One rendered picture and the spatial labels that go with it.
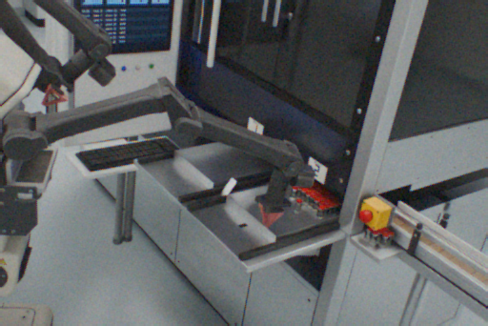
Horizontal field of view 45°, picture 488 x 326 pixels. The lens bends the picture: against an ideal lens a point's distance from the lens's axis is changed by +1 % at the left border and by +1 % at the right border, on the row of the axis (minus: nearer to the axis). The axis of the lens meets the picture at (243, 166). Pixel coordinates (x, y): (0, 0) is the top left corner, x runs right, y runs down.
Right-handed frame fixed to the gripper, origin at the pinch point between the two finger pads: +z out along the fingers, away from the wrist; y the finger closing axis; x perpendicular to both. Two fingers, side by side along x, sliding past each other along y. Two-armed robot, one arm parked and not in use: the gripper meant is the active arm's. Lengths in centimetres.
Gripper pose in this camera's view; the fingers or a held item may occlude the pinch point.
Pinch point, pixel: (265, 225)
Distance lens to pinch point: 183.4
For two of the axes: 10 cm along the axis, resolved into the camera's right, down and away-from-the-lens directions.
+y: 7.7, -0.5, 6.3
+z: -2.5, 8.9, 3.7
